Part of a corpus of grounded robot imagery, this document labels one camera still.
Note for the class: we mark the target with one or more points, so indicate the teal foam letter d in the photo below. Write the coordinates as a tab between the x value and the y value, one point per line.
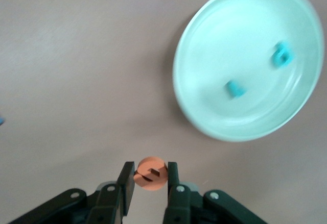
276	60

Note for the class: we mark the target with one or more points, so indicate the brown table cover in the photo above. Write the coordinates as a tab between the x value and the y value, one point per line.
76	55

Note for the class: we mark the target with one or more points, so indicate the orange foam letter e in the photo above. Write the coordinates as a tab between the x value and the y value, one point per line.
153	162

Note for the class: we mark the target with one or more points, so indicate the blue foam digit 6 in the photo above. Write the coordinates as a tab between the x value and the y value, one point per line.
1	120

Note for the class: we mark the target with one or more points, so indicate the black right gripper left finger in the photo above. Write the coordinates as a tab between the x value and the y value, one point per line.
127	183

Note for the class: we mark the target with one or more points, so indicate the teal foam letter r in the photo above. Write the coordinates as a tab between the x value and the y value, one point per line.
233	88

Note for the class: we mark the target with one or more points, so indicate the light green plate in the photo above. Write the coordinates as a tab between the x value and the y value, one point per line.
230	43

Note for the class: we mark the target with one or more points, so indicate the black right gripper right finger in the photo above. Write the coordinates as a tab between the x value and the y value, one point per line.
173	183

